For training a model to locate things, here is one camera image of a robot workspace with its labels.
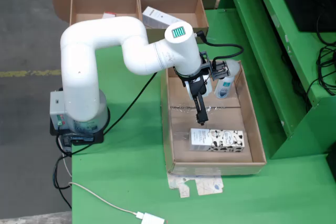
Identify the small white red box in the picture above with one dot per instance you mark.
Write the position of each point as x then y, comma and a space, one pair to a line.
109, 14

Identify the green metal shelf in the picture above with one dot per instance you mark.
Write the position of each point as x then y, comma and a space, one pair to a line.
262, 51

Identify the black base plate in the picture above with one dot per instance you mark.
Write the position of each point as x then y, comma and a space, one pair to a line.
98, 138

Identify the two compartment cardboard box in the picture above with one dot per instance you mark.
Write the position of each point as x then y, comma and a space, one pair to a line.
183, 3

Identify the white serum box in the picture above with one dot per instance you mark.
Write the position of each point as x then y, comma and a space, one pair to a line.
155, 18

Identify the white adapter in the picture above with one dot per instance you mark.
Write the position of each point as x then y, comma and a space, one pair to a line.
151, 218

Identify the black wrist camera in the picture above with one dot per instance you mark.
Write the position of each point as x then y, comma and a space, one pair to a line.
220, 70

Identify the white bottle translucent cap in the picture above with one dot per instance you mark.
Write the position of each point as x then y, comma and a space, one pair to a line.
223, 90

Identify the cow print hand cream box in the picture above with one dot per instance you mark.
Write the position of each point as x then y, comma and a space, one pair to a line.
225, 140

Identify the flattened white printed carton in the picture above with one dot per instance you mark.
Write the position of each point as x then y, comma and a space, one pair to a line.
207, 186

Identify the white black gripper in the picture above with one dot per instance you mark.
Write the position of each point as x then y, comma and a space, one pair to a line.
197, 87

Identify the grey robot base box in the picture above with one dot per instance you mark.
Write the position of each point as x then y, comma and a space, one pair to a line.
56, 108

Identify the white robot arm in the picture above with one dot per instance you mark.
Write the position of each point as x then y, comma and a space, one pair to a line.
78, 77

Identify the shallow cardboard tray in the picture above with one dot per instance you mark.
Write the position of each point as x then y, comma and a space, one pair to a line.
183, 155

